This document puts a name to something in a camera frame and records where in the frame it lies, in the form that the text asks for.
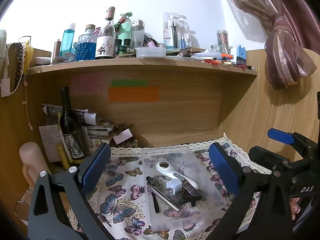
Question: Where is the clear plastic storage box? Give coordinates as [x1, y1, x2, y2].
[142, 146, 227, 231]

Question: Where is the pink sticky note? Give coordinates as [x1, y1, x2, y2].
[71, 73, 102, 96]

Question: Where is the black pen with orange tip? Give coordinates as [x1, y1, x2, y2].
[151, 192, 160, 213]

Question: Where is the blue beads glass bottle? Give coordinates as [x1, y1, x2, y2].
[76, 24, 97, 61]

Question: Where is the person's hand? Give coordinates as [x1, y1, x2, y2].
[290, 198, 300, 220]

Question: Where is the stack of papers and books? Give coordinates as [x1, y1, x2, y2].
[41, 103, 116, 148]

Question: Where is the dark wine bottle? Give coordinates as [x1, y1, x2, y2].
[59, 87, 89, 164]

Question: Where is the blue small box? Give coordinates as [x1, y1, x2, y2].
[236, 45, 246, 65]

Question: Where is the butterfly print lace cloth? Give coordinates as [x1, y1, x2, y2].
[67, 132, 273, 240]

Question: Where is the mauve tied curtain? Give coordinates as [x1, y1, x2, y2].
[231, 0, 319, 90]

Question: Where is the white magnifying glass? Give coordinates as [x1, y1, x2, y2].
[156, 161, 199, 189]

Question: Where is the beige rounded object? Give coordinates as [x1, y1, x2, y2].
[19, 141, 51, 188]

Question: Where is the orange sticky note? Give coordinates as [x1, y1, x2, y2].
[108, 86, 159, 102]

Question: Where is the clear labelled glass bottle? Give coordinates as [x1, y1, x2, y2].
[95, 7, 116, 59]

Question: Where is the packaged toothbrush set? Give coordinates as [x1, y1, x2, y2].
[163, 12, 192, 49]

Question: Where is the green sticky note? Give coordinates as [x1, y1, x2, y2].
[111, 79, 148, 87]

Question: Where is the yellow candle stick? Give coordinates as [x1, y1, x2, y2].
[57, 144, 70, 171]

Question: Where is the clear jar with sticks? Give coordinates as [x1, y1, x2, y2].
[216, 30, 230, 54]

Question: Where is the white paper card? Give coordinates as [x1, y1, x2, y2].
[113, 128, 133, 145]

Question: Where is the silver metal rod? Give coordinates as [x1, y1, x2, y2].
[150, 185, 180, 211]

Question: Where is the clear plastic tray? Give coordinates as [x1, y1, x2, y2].
[136, 47, 166, 59]

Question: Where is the wooden shelf board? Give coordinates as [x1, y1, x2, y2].
[29, 58, 258, 76]

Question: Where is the black comb case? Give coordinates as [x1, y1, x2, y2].
[182, 180, 202, 207]

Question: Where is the white power plug adapter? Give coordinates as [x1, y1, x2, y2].
[165, 179, 183, 195]

